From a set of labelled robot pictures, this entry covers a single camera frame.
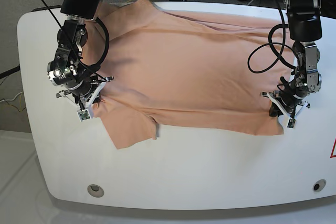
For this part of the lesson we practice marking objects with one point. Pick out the table cable grommet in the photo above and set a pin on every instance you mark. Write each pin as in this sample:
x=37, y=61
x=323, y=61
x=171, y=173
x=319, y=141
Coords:
x=95, y=191
x=319, y=185

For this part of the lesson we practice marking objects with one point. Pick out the red warning triangle sticker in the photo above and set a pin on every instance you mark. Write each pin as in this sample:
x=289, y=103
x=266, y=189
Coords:
x=333, y=152

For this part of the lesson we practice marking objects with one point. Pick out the left table cable grommet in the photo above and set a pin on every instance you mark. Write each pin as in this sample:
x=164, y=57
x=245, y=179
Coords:
x=95, y=191

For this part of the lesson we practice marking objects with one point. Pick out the right table cable grommet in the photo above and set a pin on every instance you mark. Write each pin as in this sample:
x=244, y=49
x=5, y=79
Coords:
x=319, y=185

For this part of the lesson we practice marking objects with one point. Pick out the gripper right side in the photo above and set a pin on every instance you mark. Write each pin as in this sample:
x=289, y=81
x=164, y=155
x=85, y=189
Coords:
x=83, y=90

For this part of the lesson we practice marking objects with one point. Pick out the peach pink T-shirt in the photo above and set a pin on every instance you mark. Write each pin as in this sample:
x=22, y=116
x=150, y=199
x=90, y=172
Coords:
x=189, y=69

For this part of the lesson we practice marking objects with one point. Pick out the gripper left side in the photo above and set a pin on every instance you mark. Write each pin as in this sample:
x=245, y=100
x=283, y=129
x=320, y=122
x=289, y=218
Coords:
x=289, y=99

